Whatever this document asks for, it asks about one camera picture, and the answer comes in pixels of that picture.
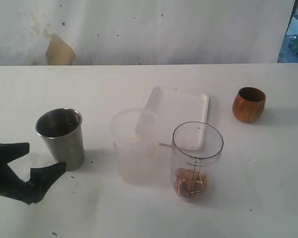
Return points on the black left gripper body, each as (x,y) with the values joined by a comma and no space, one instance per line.
(9,182)

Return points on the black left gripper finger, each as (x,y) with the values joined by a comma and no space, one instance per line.
(41,179)
(13,151)

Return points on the stainless steel cup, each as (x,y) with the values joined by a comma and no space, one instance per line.
(61,131)

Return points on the wooden pieces pile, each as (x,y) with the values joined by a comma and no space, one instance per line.
(190,184)

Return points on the brown wooden cup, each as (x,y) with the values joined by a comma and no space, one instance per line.
(248,104)

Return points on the clear measuring beaker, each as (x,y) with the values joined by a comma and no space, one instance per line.
(197,146)

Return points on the translucent plastic container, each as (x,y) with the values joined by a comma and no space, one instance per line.
(134,136)

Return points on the white plastic tray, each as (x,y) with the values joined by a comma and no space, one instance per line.
(174,107)

